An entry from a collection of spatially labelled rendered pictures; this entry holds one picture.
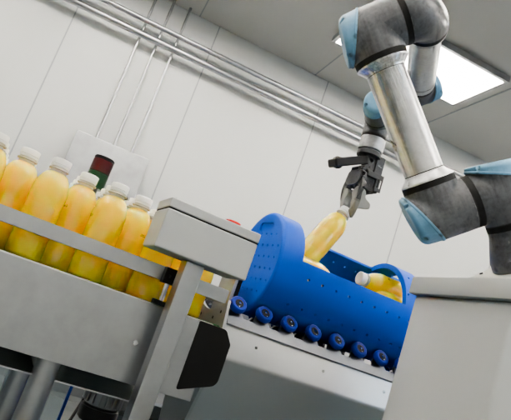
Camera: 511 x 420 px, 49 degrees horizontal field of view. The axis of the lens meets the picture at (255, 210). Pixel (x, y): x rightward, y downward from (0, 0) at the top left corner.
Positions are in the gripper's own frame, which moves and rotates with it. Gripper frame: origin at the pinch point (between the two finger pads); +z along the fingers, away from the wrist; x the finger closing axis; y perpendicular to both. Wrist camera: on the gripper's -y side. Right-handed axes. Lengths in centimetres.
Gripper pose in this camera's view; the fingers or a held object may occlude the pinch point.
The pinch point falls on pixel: (345, 212)
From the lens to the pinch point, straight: 164.5
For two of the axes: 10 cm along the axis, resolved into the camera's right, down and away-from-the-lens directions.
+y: 8.6, 3.5, 3.7
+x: -4.1, 0.6, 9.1
